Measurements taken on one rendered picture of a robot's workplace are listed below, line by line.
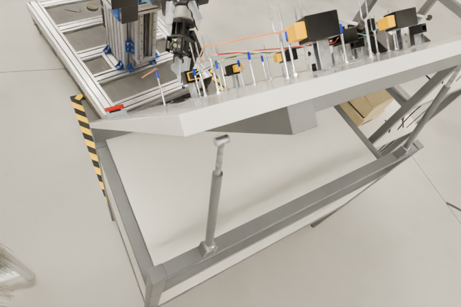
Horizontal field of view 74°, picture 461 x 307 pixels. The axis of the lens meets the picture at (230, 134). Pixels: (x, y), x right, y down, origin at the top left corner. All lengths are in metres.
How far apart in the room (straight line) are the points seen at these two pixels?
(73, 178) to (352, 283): 1.83
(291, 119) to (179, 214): 0.84
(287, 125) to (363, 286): 1.98
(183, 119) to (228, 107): 0.04
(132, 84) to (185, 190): 1.25
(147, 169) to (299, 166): 0.63
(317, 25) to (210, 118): 0.32
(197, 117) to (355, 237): 2.17
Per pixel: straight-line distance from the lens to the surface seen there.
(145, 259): 1.09
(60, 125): 2.36
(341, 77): 0.34
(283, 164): 1.34
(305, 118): 0.37
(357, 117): 1.85
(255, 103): 0.27
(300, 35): 0.52
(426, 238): 2.74
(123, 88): 2.25
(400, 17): 0.85
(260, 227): 0.96
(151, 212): 1.14
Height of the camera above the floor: 1.86
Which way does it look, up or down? 52 degrees down
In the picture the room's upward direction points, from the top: 22 degrees clockwise
